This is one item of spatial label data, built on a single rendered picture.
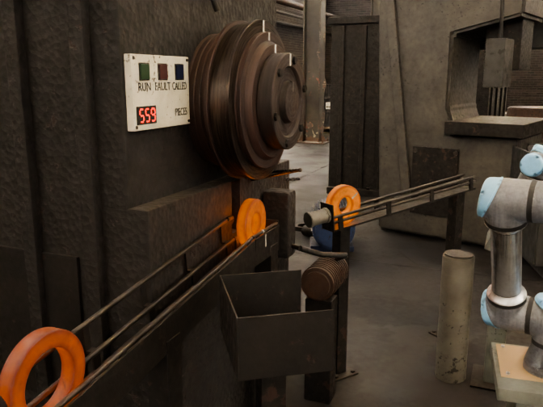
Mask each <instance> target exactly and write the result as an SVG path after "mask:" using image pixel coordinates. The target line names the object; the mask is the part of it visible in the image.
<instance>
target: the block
mask: <svg viewBox="0 0 543 407"><path fill-rule="evenodd" d="M263 205H264V207H265V212H266V219H270V220H278V221H279V226H280V228H279V250H278V258H289V257H291V256H292V255H293V254H294V253H295V250H294V249H292V247H291V246H292V244H295V215H296V192H295V190H293V189H285V188H274V187H273V188H270V189H268V190H266V191H264V192H263Z"/></svg>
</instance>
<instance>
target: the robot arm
mask: <svg viewBox="0 0 543 407"><path fill-rule="evenodd" d="M520 170H521V172H520V175H519V177H518V178H504V177H501V178H497V177H489V178H487V179H486V180H485V182H484V183H483V185H482V189H481V192H480V195H479V198H478V206H477V214H478V216H480V217H484V222H485V225H486V227H487V228H488V229H490V256H491V285H490V286H489V287H488V288H487V289H486V290H485V291H484V292H483V293H482V299H481V314H482V319H483V321H484V322H485V323H486V324H487V325H490V326H494V327H495V328H497V329H508V330H511V331H516V332H519V333H523V334H530V335H532V341H531V344H530V346H529V348H528V350H527V352H526V354H525V356H524V360H523V367H524V369H525V370H526V371H527V372H528V373H530V374H532V375H533V376H536V377H538V378H541V379H543V292H542V293H538V294H537V295H536V296H535V297H531V296H527V292H526V290H525V288H524V287H523V286H522V229H524V228H525V227H526V226H527V224H528V222H529V223H538V224H543V181H542V179H543V145H534V146H533V148H532V150H531V151H530V153H528V154H526V155H525V156H524V157H523V158H522V159H521V161H520Z"/></svg>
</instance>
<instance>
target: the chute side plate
mask: <svg viewBox="0 0 543 407"><path fill-rule="evenodd" d="M279 228H280V226H279V225H277V226H276V227H274V228H273V229H270V230H269V231H267V232H265V233H264V234H263V235H261V236H259V237H257V238H255V239H254V240H253V241H252V242H251V243H250V244H249V245H248V246H247V247H245V248H244V249H243V250H242V251H241V252H240V253H238V254H237V255H236V256H235V257H234V258H233V259H231V260H230V261H229V262H228V263H227V264H226V265H224V266H223V267H222V268H221V269H220V270H219V271H218V272H217V273H216V274H215V275H214V276H213V277H212V278H210V279H209V280H208V281H207V282H206V283H204V284H203V285H202V286H201V287H200V288H199V289H198V290H196V291H195V292H194V293H193V294H192V295H191V296H189V297H188V298H187V299H186V300H185V301H184V302H183V303H182V304H181V305H180V306H179V307H178V308H177V309H175V310H174V311H173V312H172V313H171V314H169V315H168V316H167V317H166V318H165V319H164V320H163V321H161V322H160V323H159V324H158V325H157V326H156V327H154V328H153V329H152V330H151V331H150V332H149V333H147V334H146V335H145V336H144V337H143V338H142V339H141V340H140V341H139V342H138V343H137V344H136V345H134V346H133V347H132V348H131V349H130V350H129V351H127V353H125V354H124V355H123V356H122V357H121V358H119V359H118V360H117V361H116V362H115V363H113V364H112V365H111V366H110V367H109V368H108V369H107V370H106V371H105V372H104V373H103V374H102V375H101V376H99V377H98V378H97V379H96V380H95V381H94V382H92V383H91V384H90V385H89V386H88V387H87V388H85V389H84V390H83V391H82V392H81V393H80V394H78V395H77V396H76V397H75V398H74V399H73V400H72V401H71V402H70V403H69V404H68V405H67V406H66V407H114V406H115V405H116V404H117V403H118V402H119V401H120V400H121V399H122V398H123V397H124V396H125V395H126V394H127V393H128V392H129V391H130V390H131V389H132V388H133V387H135V386H136V385H137V384H138V383H139V382H140V381H141V380H142V379H143V378H144V377H145V376H146V375H147V374H148V373H149V372H150V371H151V370H152V369H153V368H154V367H155V366H156V365H157V364H158V363H159V362H160V361H161V360H162V359H163V358H164V357H165V356H166V355H167V352H166V342H168V341H169V340H170V339H171V338H173V337H174V336H175V335H176V334H178V333H180V341H181V340H182V339H183V338H184V337H185V336H186V335H187V334H188V333H189V332H190V331H191V330H192V329H193V328H194V327H195V326H196V325H197V324H198V323H199V322H200V321H201V320H202V319H203V318H204V317H205V316H206V315H207V314H208V313H210V312H211V311H212V310H213V309H214V308H215V307H216V306H217V305H218V304H219V303H220V280H219V275H235V274H246V273H250V272H251V271H252V270H253V269H254V268H255V267H256V266H257V265H259V264H260V263H261V262H262V261H264V260H265V259H267V258H268V257H270V256H271V246H272V245H274V244H275V243H277V242H278V250H279ZM265 234H266V239H267V246H265Z"/></svg>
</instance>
